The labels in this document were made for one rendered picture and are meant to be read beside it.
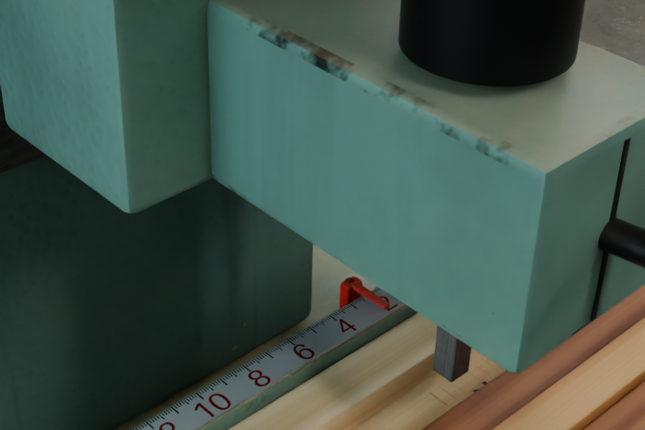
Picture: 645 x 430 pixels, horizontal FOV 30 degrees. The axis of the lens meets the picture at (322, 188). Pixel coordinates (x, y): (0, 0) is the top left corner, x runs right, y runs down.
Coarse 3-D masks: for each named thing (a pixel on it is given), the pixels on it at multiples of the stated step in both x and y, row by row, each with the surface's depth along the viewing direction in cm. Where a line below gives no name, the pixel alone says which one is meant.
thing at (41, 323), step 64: (0, 192) 48; (64, 192) 50; (192, 192) 55; (0, 256) 49; (64, 256) 52; (128, 256) 54; (192, 256) 57; (256, 256) 61; (0, 320) 50; (64, 320) 53; (128, 320) 56; (192, 320) 59; (256, 320) 63; (0, 384) 52; (64, 384) 55; (128, 384) 58
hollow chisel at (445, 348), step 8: (440, 328) 40; (440, 336) 40; (448, 336) 40; (440, 344) 41; (448, 344) 40; (456, 344) 40; (464, 344) 40; (440, 352) 41; (448, 352) 40; (456, 352) 40; (464, 352) 41; (440, 360) 41; (448, 360) 41; (456, 360) 40; (464, 360) 41; (440, 368) 41; (448, 368) 41; (456, 368) 41; (464, 368) 41; (448, 376) 41; (456, 376) 41
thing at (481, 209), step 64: (256, 0) 38; (320, 0) 38; (384, 0) 38; (256, 64) 37; (320, 64) 35; (384, 64) 34; (576, 64) 35; (256, 128) 38; (320, 128) 36; (384, 128) 34; (448, 128) 32; (512, 128) 32; (576, 128) 32; (640, 128) 32; (256, 192) 40; (320, 192) 37; (384, 192) 35; (448, 192) 33; (512, 192) 31; (576, 192) 31; (640, 192) 34; (384, 256) 36; (448, 256) 34; (512, 256) 32; (576, 256) 33; (448, 320) 35; (512, 320) 33; (576, 320) 35
